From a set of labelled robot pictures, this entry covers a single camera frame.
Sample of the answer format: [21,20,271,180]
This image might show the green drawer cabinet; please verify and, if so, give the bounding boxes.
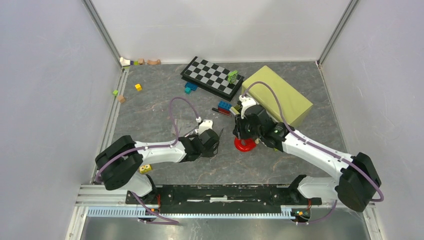
[241,65,313,128]

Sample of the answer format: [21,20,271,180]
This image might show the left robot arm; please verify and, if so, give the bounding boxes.
[95,129,220,204]

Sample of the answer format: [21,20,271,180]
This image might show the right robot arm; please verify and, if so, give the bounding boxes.
[233,104,382,212]

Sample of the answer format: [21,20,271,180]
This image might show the red toy magnet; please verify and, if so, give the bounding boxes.
[234,137,257,152]

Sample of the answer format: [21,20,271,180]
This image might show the clear plastic wrapper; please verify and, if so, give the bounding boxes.
[171,118,199,137]

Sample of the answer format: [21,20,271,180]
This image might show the blue red toy brick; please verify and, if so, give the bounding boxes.
[218,101,232,113]

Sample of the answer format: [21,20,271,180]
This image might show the dark red lip gloss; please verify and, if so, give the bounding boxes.
[211,107,231,117]

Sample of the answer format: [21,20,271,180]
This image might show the green toy figure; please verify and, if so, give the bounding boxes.
[227,70,238,84]

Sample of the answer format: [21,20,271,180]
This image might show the teal toy block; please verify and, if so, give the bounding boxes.
[184,87,192,95]

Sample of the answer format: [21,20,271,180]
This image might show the yellow number toy block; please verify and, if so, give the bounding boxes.
[139,164,152,174]

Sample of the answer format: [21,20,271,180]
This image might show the black white chessboard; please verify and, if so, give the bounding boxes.
[180,56,245,101]

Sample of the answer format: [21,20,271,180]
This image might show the small yellow cube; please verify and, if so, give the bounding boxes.
[135,84,143,91]

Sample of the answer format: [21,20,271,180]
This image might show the small wooden cube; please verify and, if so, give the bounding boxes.
[116,95,126,104]

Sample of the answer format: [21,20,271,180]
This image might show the wooden blocks in corner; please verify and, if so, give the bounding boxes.
[119,57,162,68]

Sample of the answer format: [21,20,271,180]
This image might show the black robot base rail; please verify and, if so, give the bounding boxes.
[140,184,322,214]

